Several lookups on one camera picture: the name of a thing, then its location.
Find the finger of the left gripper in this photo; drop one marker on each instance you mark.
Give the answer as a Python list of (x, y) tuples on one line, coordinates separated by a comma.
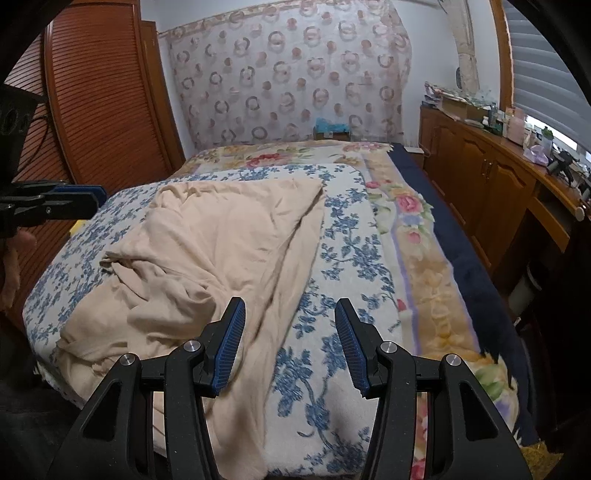
[(41, 187), (36, 210)]

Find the peach printed t-shirt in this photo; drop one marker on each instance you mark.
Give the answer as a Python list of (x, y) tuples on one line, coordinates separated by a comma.
[(200, 244)]

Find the grey window blind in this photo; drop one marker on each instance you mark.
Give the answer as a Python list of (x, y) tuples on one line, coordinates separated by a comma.
[(544, 87)]

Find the wooden sideboard cabinet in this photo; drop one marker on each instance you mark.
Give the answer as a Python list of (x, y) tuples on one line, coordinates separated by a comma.
[(490, 187)]

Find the blue floral white blanket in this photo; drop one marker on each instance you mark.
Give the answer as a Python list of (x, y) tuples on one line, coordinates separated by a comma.
[(316, 423)]

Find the person left hand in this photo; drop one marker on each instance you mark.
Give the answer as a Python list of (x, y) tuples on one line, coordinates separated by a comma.
[(19, 244)]

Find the beige tied drape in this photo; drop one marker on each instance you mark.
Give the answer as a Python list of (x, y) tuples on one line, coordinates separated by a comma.
[(459, 17)]

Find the pink floral bedspread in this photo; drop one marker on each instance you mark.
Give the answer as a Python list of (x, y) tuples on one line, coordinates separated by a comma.
[(435, 319)]

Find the brown louvered wardrobe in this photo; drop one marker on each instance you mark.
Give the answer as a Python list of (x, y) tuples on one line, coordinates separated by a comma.
[(105, 118)]

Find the blue item on box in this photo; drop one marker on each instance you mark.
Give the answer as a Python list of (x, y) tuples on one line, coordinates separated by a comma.
[(325, 130)]

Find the circle patterned curtain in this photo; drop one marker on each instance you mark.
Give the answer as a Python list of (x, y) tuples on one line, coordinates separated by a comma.
[(272, 72)]

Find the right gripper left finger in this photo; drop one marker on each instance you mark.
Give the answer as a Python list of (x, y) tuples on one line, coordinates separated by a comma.
[(112, 437)]

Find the yellow plush toy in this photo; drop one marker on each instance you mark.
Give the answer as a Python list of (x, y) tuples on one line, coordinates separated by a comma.
[(77, 226)]

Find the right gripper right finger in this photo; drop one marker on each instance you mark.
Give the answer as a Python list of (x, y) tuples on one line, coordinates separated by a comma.
[(467, 438)]

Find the navy blue bed sheet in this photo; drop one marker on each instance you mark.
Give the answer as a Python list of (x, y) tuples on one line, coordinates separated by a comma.
[(490, 315)]

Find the pink bottle on sideboard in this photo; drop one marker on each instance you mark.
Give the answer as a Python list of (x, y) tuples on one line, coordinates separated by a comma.
[(515, 125)]

